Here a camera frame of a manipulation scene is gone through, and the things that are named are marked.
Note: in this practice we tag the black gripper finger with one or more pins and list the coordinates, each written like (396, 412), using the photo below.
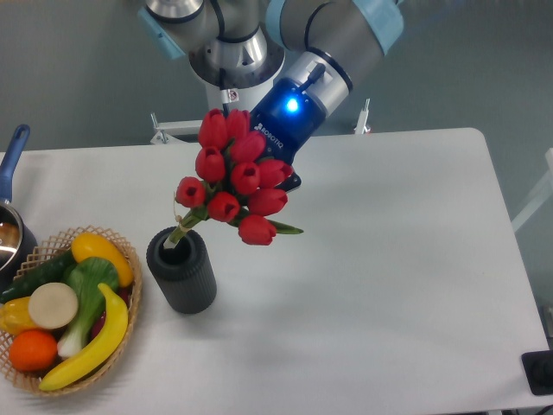
(290, 180)

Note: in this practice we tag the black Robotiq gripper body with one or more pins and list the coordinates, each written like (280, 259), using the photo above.
(287, 118)

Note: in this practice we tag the red tulip bouquet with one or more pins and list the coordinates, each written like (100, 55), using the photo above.
(235, 182)

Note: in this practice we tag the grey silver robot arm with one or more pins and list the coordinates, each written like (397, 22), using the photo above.
(289, 63)

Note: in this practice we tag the dark grey ribbed vase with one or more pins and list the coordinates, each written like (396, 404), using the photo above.
(184, 273)

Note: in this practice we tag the dark red fruit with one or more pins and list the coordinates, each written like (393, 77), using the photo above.
(124, 293)

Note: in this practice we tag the yellow banana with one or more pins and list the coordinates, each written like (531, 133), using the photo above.
(97, 351)

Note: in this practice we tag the green bok choy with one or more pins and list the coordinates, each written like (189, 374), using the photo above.
(84, 279)

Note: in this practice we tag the woven wicker basket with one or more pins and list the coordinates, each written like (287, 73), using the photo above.
(51, 248)

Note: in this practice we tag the dark green cucumber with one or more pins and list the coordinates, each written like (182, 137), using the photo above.
(50, 271)

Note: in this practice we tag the beige round radish slice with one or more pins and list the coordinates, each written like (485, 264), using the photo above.
(53, 306)

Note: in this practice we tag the black device at edge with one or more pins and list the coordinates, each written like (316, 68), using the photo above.
(538, 371)

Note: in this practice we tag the yellow bell pepper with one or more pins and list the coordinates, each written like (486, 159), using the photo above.
(15, 317)

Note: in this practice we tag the orange fruit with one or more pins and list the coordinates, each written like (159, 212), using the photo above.
(33, 350)

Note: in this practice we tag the white frame at right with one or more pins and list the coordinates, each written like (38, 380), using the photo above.
(537, 196)

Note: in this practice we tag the blue handled steel saucepan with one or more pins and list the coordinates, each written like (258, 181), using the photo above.
(17, 241)

